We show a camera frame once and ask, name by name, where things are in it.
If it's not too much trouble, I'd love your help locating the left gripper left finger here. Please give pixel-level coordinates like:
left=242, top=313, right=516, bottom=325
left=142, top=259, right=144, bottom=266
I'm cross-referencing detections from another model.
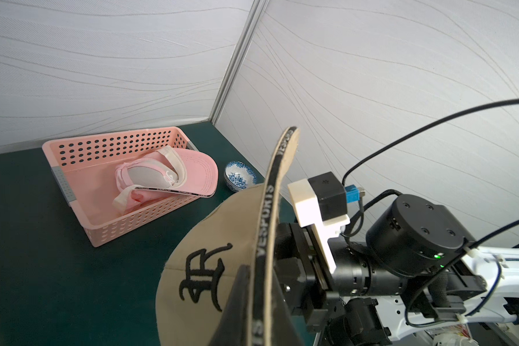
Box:
left=209, top=265, right=250, bottom=346

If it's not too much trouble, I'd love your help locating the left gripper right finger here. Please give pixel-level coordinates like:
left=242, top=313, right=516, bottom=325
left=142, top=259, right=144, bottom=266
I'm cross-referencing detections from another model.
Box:
left=270, top=269, right=303, bottom=346

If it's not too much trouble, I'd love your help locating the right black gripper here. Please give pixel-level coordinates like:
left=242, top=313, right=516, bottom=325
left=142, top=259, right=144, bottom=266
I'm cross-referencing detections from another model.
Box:
left=275, top=223, right=340, bottom=332

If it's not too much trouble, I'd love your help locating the beige baseball cap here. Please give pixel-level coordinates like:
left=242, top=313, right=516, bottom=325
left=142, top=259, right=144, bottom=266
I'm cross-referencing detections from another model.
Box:
left=156, top=126, right=300, bottom=345

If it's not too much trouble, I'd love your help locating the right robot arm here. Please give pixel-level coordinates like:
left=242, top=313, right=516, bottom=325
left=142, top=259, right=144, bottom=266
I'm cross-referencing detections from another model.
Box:
left=275, top=190, right=519, bottom=345

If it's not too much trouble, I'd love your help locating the pink baseball cap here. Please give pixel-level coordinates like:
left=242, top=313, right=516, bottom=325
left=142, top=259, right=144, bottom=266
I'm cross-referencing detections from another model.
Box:
left=112, top=146, right=219, bottom=213

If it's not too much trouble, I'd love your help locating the blue white porcelain bowl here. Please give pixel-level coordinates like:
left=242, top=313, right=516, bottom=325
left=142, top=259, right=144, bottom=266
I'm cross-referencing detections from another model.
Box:
left=223, top=161, right=257, bottom=193

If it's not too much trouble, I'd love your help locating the pink plastic basket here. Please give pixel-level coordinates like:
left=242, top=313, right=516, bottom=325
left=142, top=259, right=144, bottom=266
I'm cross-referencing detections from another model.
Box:
left=42, top=127, right=195, bottom=247

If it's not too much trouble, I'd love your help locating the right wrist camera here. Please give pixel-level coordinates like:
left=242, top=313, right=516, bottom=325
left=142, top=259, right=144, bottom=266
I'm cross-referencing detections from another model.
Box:
left=288, top=172, right=365, bottom=274

